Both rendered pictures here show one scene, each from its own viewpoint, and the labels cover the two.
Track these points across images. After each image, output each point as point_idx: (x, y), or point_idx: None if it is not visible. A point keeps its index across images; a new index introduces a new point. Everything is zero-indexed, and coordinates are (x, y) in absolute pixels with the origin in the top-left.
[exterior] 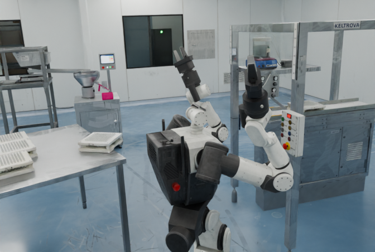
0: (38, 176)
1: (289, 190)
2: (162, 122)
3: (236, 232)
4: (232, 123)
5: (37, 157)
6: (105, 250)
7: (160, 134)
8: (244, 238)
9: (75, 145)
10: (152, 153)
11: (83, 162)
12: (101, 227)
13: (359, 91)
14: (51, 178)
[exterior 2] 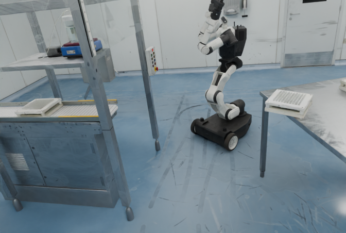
0: (328, 84)
1: (153, 101)
2: (238, 26)
3: (165, 179)
4: (114, 131)
5: None
6: (286, 195)
7: (240, 28)
8: (164, 172)
9: (324, 113)
10: (244, 38)
11: (297, 91)
12: (298, 230)
13: None
14: (316, 82)
